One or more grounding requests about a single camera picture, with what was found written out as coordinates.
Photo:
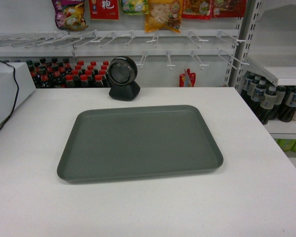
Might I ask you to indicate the white checkout table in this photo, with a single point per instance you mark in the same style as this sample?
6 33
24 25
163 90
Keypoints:
253 194

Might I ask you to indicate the white peg hook rail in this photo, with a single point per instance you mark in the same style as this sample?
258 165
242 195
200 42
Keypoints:
115 41

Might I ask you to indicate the red snack pouch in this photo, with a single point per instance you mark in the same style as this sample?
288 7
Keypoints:
187 79

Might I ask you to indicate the yellow chips bag hanging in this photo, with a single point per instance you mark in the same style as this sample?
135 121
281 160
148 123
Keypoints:
164 14

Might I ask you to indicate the grey silver rectangular tray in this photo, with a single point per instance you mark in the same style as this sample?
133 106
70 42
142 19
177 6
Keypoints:
138 143

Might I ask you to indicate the white cash register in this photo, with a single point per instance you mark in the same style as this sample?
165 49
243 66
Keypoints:
16 85

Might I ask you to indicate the red snack bag hanging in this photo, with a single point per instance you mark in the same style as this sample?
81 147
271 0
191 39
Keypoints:
104 9

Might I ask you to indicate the purple snack bag hanging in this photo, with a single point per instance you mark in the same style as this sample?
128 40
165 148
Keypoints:
69 15

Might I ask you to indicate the black round barcode scanner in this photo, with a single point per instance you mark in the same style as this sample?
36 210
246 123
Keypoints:
122 73

